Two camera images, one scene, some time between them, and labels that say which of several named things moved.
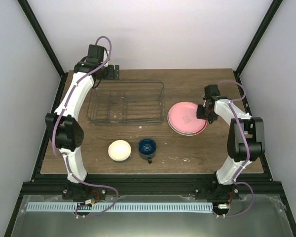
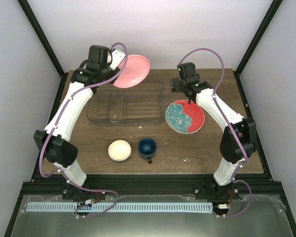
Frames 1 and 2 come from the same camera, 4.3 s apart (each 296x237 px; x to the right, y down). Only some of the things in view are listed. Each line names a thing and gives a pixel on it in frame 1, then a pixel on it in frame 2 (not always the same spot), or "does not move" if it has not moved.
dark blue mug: x=147 y=148 does not move
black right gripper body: x=205 y=114 -> x=174 y=84
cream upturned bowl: x=119 y=150 does not move
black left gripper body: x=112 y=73 -> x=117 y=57
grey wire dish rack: x=113 y=103 does not move
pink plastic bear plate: x=182 y=117 -> x=132 y=71
